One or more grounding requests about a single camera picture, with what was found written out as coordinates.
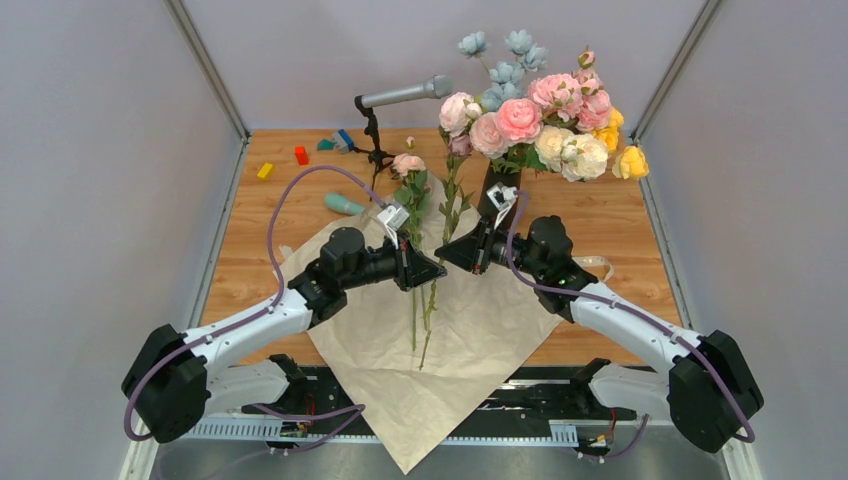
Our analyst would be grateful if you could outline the yellow block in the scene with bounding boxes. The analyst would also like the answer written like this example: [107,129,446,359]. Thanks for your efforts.
[256,163,274,181]

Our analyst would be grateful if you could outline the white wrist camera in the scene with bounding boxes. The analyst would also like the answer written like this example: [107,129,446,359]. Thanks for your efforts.
[377,203,410,248]
[486,182,518,229]

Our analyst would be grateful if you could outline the purple cable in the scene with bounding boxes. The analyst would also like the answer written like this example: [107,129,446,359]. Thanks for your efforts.
[503,190,757,463]
[123,165,388,458]

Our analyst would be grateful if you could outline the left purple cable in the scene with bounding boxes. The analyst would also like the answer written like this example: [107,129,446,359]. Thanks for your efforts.
[123,165,388,458]

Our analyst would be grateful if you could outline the mauve flower stem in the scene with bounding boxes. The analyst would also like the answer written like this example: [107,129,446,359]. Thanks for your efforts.
[418,127,470,371]

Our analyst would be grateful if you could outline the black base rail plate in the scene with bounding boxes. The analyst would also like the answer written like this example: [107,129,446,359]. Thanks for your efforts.
[231,365,707,448]

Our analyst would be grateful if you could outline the flowers in vase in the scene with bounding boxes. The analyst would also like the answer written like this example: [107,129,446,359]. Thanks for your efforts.
[439,30,650,183]

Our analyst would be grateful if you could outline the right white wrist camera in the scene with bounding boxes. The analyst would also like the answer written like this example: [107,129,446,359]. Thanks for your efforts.
[486,182,518,229]

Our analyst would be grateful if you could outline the teal toy microphone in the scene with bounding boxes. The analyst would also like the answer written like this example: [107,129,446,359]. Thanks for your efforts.
[324,192,365,216]

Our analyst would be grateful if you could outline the black vase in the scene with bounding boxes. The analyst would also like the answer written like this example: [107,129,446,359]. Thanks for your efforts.
[476,165,523,227]

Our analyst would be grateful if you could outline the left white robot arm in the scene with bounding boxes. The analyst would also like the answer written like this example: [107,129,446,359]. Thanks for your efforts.
[121,227,447,444]

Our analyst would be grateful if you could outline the black microphone tripod stand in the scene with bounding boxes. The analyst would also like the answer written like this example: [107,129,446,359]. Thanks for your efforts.
[354,96,395,189]

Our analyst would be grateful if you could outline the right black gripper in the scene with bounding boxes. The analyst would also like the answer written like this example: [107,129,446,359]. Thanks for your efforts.
[435,213,546,279]

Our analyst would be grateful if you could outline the peach paper bouquet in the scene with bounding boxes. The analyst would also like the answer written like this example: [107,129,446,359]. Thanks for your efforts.
[278,173,564,475]

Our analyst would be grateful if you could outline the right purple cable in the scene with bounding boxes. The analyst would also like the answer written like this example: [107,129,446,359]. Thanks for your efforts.
[503,190,757,463]

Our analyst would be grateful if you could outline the red block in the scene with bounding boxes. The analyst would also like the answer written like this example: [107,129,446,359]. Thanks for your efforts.
[294,146,310,166]

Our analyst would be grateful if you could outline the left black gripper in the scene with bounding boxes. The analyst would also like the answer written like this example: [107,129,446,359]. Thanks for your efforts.
[342,231,448,293]

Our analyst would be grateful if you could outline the teal block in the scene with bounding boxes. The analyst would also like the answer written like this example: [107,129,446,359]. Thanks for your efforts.
[316,138,335,151]

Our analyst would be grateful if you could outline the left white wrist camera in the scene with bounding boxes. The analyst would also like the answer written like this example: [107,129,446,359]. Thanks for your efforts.
[377,203,410,248]

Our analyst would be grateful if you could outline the silver microphone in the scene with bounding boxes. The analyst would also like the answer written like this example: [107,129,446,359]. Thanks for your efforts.
[354,75,453,109]

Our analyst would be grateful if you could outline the flower stems bunch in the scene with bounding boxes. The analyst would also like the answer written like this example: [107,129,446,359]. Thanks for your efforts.
[390,137,432,352]

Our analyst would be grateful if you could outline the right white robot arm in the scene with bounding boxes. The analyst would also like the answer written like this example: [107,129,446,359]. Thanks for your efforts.
[435,216,764,453]

